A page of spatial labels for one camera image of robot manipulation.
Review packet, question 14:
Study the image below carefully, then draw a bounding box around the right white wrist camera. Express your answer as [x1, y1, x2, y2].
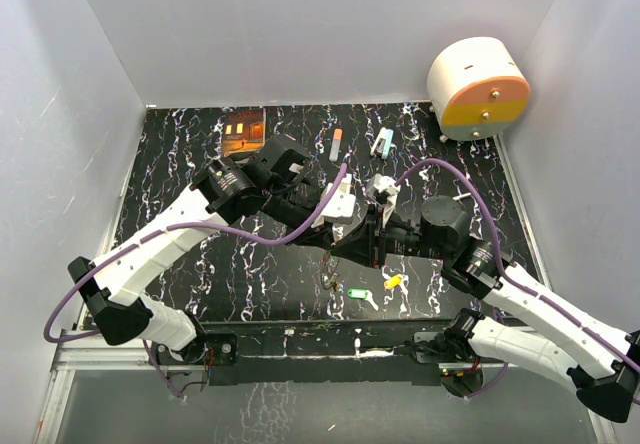
[365, 173, 400, 227]

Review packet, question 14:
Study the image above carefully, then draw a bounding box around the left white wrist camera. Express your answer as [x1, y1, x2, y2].
[311, 173, 356, 228]

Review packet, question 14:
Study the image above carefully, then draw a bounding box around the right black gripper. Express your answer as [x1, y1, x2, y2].
[331, 203, 450, 269]

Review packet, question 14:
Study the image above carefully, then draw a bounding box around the white pink yellow drum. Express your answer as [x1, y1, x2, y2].
[426, 36, 531, 141]

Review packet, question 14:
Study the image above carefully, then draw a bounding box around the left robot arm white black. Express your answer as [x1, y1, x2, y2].
[68, 135, 353, 363]

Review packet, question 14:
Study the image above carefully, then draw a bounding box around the green key tag with key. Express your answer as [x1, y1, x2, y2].
[347, 288, 379, 311]

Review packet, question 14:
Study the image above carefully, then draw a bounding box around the yellow key tag with key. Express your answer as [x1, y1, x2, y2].
[383, 274, 407, 290]

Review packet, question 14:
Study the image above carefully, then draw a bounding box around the black base frame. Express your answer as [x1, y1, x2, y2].
[151, 319, 488, 396]

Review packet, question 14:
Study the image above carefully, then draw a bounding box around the white yellow pen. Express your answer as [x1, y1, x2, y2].
[453, 193, 472, 201]

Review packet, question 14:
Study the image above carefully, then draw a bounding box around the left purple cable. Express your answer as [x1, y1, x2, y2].
[43, 162, 350, 400]

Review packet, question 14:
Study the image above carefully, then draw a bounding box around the orange grey marker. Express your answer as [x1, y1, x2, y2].
[329, 128, 343, 162]

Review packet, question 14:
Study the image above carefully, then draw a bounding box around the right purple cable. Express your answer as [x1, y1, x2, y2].
[394, 157, 640, 398]

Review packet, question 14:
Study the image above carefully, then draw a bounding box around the purple cable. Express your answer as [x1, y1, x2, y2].
[43, 162, 350, 400]
[394, 157, 640, 398]

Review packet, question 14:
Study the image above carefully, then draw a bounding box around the light blue stapler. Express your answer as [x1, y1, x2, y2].
[370, 127, 394, 160]

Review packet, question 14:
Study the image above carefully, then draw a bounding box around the orange paperback book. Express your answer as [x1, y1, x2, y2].
[221, 108, 266, 157]

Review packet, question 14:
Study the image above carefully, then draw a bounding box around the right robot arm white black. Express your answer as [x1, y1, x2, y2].
[332, 196, 639, 423]

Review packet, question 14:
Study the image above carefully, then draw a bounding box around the large keyring with yellow grip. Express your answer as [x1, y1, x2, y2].
[319, 250, 341, 291]

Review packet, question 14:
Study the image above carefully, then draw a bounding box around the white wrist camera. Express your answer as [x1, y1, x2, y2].
[365, 173, 400, 227]
[311, 173, 356, 228]

